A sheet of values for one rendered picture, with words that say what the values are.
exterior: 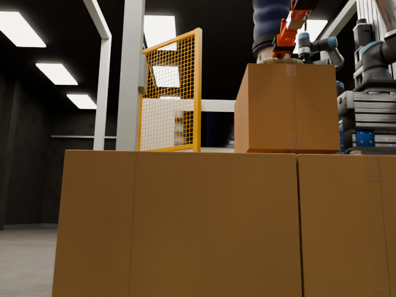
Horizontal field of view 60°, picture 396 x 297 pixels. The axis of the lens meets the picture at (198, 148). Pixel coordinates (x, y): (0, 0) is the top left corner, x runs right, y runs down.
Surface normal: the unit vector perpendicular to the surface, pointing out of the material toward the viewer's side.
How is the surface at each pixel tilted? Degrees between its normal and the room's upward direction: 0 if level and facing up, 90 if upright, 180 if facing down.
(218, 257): 90
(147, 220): 90
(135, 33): 90
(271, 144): 90
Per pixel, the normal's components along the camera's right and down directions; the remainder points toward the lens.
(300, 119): 0.00, -0.19
